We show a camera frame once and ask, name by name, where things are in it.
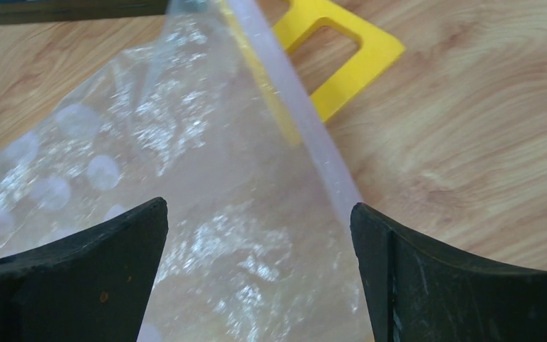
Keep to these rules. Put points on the yellow plastic triangle piece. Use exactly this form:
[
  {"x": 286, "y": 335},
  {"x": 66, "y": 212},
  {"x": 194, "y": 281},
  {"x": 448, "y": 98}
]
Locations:
[{"x": 307, "y": 66}]

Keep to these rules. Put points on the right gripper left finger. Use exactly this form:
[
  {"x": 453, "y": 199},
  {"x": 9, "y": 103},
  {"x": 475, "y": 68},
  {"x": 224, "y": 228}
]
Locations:
[{"x": 93, "y": 285}]

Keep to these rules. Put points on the black white checkerboard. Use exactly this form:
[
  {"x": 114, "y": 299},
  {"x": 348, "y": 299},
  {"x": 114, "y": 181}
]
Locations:
[{"x": 31, "y": 12}]

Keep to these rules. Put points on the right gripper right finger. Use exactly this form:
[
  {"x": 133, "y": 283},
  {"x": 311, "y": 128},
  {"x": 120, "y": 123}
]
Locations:
[{"x": 418, "y": 288}]

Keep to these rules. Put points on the clear zip top bag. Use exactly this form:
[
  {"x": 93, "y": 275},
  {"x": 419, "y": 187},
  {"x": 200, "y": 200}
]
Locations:
[{"x": 212, "y": 118}]

